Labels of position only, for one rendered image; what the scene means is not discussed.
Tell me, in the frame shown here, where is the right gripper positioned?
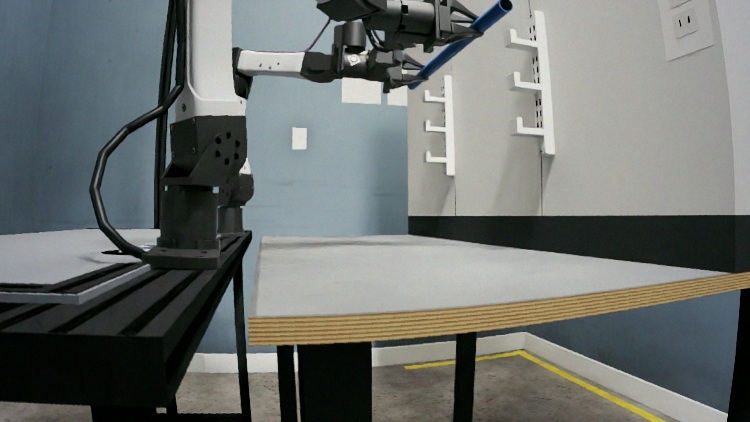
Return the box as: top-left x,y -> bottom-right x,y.
397,0 -> 484,53

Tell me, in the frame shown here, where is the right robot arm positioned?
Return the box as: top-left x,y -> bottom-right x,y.
142,0 -> 429,269

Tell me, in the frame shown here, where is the blue metal bar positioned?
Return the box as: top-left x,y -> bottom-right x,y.
407,0 -> 513,90

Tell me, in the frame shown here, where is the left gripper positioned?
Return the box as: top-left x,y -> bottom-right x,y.
383,53 -> 429,94

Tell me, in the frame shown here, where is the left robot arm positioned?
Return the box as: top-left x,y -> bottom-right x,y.
217,22 -> 403,237

